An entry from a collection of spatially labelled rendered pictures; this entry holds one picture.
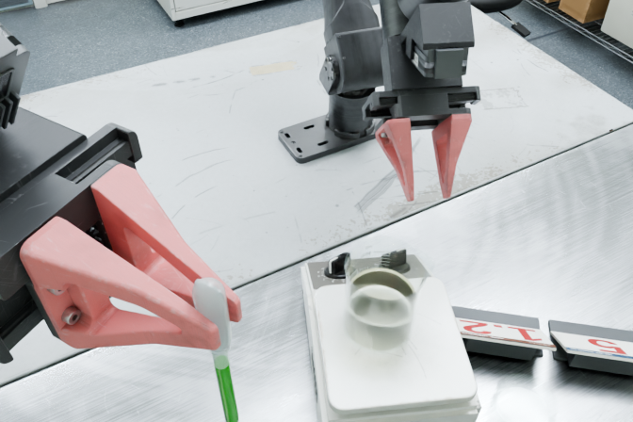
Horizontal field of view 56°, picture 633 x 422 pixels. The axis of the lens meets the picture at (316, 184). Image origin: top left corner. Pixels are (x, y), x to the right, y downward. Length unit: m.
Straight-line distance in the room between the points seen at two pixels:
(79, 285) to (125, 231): 0.03
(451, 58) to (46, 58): 2.56
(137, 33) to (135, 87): 2.05
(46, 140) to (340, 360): 0.31
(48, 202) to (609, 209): 0.69
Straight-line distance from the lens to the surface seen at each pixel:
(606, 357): 0.63
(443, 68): 0.50
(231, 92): 0.93
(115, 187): 0.26
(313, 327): 0.55
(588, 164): 0.88
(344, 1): 0.77
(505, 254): 0.73
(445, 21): 0.51
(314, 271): 0.62
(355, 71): 0.74
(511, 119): 0.92
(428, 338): 0.53
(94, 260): 0.25
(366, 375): 0.51
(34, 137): 0.30
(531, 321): 0.67
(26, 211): 0.26
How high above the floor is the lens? 1.43
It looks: 43 degrees down
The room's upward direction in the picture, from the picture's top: 1 degrees clockwise
